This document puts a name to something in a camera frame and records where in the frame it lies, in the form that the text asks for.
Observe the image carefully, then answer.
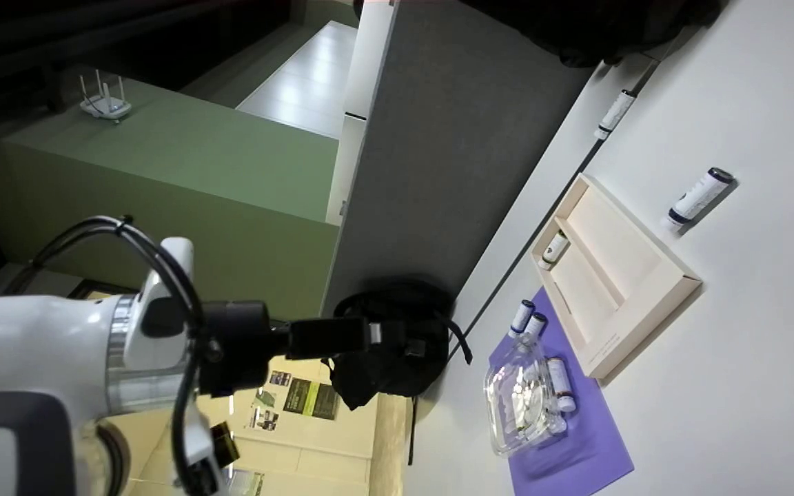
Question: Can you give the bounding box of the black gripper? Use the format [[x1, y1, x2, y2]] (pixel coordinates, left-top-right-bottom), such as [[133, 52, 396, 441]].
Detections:
[[269, 316, 426, 364]]

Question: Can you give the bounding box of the white bottle with blue cap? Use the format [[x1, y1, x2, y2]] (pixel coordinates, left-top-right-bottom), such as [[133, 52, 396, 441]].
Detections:
[[506, 298, 537, 336], [522, 311, 548, 349]]

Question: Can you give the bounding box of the small white bottle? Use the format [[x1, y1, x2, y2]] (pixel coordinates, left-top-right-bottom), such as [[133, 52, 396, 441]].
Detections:
[[539, 231, 571, 267]]

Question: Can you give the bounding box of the wooden tray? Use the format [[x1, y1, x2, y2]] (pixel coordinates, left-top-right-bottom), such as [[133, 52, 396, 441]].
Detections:
[[530, 171, 705, 387]]

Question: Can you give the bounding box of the white bottle with dark band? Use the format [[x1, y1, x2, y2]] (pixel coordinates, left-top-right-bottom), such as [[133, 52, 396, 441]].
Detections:
[[596, 87, 639, 139]]

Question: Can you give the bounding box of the black backpack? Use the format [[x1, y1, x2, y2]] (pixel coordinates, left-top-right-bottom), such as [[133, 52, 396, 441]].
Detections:
[[326, 277, 473, 413]]

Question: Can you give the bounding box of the clear plastic bag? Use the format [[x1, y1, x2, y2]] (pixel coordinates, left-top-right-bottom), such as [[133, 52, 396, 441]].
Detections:
[[479, 355, 568, 457]]

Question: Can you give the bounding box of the purple mat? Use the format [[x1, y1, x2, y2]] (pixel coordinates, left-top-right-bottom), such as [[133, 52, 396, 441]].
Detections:
[[486, 287, 636, 496]]

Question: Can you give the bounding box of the green cabinet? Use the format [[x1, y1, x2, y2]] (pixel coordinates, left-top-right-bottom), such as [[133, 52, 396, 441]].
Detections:
[[0, 76, 342, 321]]

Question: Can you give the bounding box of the white desk top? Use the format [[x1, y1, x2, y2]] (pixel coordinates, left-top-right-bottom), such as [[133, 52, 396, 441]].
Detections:
[[235, 21, 362, 145]]

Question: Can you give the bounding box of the white wifi router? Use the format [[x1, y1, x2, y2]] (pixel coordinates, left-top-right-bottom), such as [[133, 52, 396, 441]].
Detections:
[[75, 66, 134, 128]]

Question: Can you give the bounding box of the small dark wall poster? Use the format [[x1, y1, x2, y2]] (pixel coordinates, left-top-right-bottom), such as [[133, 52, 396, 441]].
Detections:
[[311, 384, 342, 426]]

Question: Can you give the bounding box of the dark green wall poster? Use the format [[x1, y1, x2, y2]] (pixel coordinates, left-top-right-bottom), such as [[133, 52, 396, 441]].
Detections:
[[282, 376, 316, 420]]

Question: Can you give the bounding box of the small wall photo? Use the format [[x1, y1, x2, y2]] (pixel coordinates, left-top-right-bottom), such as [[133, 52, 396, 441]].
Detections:
[[249, 405, 282, 434]]

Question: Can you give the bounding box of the blue wall poster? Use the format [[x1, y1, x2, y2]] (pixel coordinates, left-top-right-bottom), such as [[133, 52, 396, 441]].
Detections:
[[227, 466, 268, 496]]

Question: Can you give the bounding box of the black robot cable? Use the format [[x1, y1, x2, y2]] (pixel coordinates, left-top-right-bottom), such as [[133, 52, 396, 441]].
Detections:
[[31, 214, 209, 496]]

